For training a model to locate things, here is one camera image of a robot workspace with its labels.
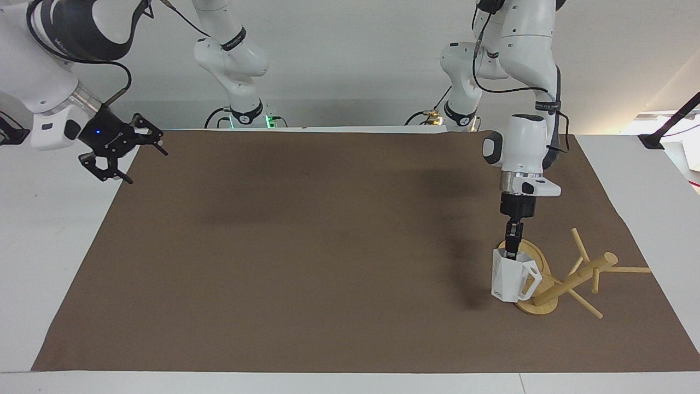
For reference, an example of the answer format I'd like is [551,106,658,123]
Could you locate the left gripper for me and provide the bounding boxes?
[499,192,538,234]

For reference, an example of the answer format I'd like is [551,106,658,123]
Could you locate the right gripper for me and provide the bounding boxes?
[78,105,170,185]

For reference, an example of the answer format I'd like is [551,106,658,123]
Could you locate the white faceted cup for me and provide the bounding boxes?
[491,247,543,304]

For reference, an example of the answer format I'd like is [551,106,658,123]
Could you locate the wooden cup rack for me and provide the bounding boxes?
[497,228,652,320]

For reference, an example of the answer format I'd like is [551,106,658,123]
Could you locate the black stand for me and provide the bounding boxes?
[638,91,700,150]
[0,112,31,146]

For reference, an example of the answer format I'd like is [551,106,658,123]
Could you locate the black cable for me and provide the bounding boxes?
[145,0,212,39]
[471,10,570,154]
[205,106,234,130]
[26,0,133,107]
[405,85,456,127]

